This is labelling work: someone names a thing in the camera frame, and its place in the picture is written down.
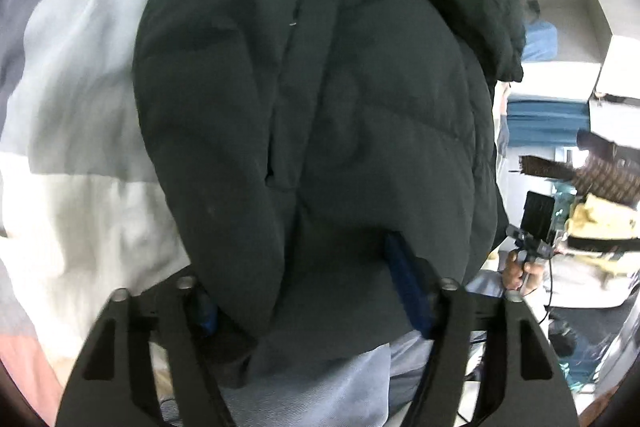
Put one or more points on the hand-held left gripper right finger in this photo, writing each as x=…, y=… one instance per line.
x=407, y=287

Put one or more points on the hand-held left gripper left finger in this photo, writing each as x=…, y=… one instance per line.
x=209, y=319

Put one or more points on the black puffer jacket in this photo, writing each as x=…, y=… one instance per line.
x=325, y=107

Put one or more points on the person's right hand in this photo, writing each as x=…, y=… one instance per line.
x=520, y=277

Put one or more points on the pale yellow cloth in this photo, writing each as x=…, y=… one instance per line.
x=600, y=217

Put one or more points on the blue curtain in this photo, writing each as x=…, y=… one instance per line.
x=545, y=117

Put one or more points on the black object on floor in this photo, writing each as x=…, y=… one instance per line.
x=565, y=337

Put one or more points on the blue towel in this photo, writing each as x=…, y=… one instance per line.
x=540, y=41

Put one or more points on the patchwork checked blanket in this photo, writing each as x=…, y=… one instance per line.
x=75, y=157

